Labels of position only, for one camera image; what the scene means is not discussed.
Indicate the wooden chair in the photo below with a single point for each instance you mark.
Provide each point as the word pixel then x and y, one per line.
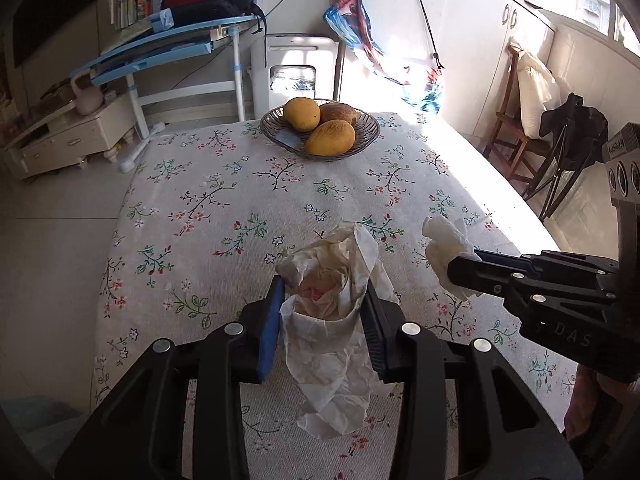
pixel 507 141

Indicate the pink kettlebell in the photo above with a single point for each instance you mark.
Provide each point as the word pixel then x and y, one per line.
pixel 87 100

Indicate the white balcony cabinet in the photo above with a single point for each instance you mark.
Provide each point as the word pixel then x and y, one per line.
pixel 471 37

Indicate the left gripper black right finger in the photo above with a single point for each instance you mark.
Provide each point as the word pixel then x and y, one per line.
pixel 381 320

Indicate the woven fruit basket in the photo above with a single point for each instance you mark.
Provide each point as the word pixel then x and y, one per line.
pixel 279 131

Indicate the cream TV cabinet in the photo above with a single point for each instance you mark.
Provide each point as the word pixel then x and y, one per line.
pixel 46 148

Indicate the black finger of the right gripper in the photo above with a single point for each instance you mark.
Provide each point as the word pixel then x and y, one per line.
pixel 461 272

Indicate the small white tissue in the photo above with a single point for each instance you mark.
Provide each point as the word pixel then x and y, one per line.
pixel 447 240

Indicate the yellow mango left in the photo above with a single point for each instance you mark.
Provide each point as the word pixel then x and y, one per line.
pixel 303 114

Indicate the yellow mango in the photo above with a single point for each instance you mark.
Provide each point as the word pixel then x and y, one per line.
pixel 331 139
pixel 303 114

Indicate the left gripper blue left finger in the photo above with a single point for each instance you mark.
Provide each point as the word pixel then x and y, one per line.
pixel 269 326

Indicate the large white tissue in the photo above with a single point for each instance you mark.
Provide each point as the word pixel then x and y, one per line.
pixel 325 348

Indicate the person's right hand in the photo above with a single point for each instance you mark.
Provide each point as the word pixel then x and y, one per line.
pixel 588 384

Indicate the yellow mango front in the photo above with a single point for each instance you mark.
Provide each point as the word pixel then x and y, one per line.
pixel 331 139

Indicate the blue red plastic bag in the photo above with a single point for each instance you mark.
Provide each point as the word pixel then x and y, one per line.
pixel 416 82

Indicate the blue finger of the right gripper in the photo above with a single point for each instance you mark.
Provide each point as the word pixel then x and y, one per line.
pixel 495 265

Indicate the floral white tablecloth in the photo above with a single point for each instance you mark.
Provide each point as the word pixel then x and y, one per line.
pixel 210 213

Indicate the brown mango back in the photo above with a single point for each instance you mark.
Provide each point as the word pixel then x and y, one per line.
pixel 337 111

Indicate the blue white study desk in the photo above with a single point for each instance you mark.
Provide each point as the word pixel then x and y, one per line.
pixel 176 44

